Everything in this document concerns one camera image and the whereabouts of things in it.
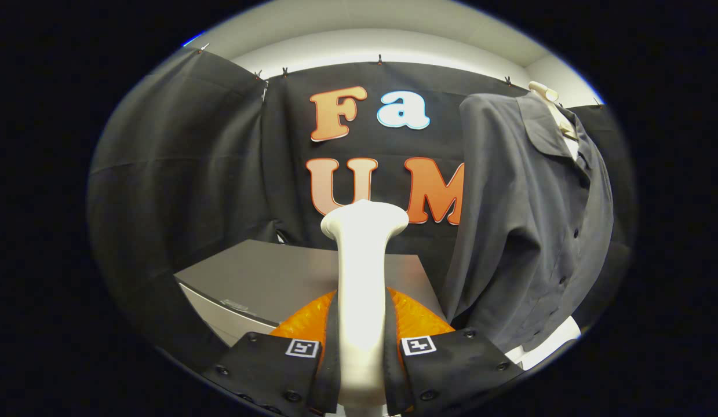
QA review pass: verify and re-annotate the white mannequin torso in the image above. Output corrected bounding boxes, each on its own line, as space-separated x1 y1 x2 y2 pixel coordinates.
504 81 582 371

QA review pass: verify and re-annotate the grey drawer cabinet dark top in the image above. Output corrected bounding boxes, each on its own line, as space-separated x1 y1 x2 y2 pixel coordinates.
173 239 446 348

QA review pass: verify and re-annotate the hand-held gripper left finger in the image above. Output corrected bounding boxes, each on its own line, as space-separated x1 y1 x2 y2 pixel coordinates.
201 290 343 417

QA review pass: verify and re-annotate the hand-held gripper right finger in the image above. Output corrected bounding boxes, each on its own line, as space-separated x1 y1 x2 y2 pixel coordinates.
384 288 524 416

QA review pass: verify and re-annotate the black backdrop cloth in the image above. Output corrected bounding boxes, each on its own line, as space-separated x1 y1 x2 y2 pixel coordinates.
88 46 635 371

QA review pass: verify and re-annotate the dark grey button shirt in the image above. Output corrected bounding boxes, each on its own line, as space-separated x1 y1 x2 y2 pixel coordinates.
440 92 615 354

